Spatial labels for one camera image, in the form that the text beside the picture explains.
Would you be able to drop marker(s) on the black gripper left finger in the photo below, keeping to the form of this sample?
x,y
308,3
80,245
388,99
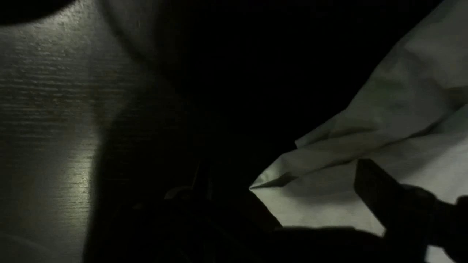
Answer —
x,y
202,184

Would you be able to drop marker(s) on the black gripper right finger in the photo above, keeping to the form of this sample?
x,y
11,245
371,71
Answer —
x,y
390,204

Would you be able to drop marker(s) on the white bed sheet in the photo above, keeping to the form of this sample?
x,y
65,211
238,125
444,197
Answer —
x,y
414,96

